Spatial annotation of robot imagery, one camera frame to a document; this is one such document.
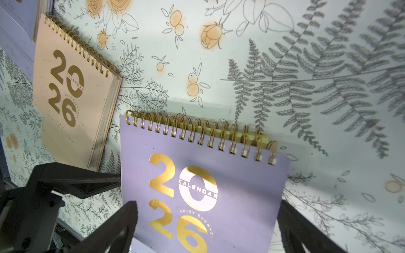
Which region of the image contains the floral patterned table mat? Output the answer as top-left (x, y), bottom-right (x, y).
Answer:
top-left (1, 1), bottom-right (405, 253)

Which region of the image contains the purple calendar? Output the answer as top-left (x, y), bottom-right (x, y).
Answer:
top-left (120, 116), bottom-right (290, 253)
top-left (1, 0), bottom-right (53, 81)

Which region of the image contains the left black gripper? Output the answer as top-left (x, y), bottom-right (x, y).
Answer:
top-left (1, 162), bottom-right (121, 253)

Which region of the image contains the yellow-green 2026 desk calendar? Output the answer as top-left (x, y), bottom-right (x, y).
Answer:
top-left (170, 121), bottom-right (278, 149)

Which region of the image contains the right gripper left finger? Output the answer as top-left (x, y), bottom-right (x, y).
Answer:
top-left (70, 201), bottom-right (138, 253)

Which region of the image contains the peach 2026 desk calendar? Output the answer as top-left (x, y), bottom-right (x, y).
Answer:
top-left (33, 15), bottom-right (122, 171)

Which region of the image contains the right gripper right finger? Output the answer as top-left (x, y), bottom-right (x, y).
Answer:
top-left (277, 200), bottom-right (346, 253)

